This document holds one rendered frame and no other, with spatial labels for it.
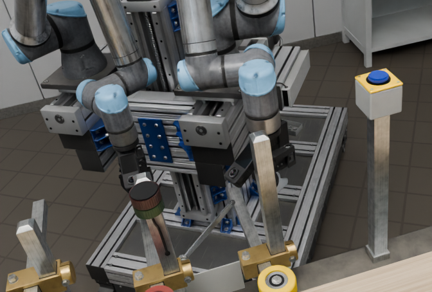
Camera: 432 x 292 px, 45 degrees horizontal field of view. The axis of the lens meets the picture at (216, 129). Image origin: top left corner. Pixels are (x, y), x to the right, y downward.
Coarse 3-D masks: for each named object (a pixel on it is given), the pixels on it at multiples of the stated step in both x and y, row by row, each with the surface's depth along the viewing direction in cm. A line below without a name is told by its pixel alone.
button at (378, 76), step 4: (372, 72) 106; (376, 72) 106; (380, 72) 106; (384, 72) 106; (368, 76) 106; (372, 76) 105; (376, 76) 105; (380, 76) 105; (384, 76) 104; (388, 76) 105; (372, 80) 104; (376, 80) 104; (380, 80) 104; (384, 80) 104
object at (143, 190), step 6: (138, 186) 103; (144, 186) 102; (150, 186) 102; (156, 186) 102; (132, 192) 101; (138, 192) 101; (144, 192) 101; (150, 192) 100; (156, 192) 100; (132, 198) 100; (138, 198) 100; (144, 198) 99; (162, 234) 111; (162, 240) 112; (168, 252) 115
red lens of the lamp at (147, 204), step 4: (136, 184) 103; (156, 184) 102; (160, 192) 102; (156, 196) 100; (160, 196) 102; (132, 200) 100; (144, 200) 99; (148, 200) 99; (152, 200) 100; (156, 200) 100; (160, 200) 102; (132, 204) 101; (136, 204) 100; (140, 204) 99; (144, 204) 99; (148, 204) 100; (152, 204) 100; (156, 204) 101; (136, 208) 101; (140, 208) 100; (144, 208) 100; (148, 208) 100
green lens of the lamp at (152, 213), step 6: (162, 198) 103; (162, 204) 102; (138, 210) 101; (144, 210) 100; (150, 210) 100; (156, 210) 101; (162, 210) 103; (138, 216) 102; (144, 216) 101; (150, 216) 101; (156, 216) 102
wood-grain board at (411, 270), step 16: (416, 256) 108; (368, 272) 107; (384, 272) 106; (400, 272) 105; (416, 272) 105; (320, 288) 106; (336, 288) 105; (352, 288) 104; (368, 288) 104; (384, 288) 103; (400, 288) 102; (416, 288) 102
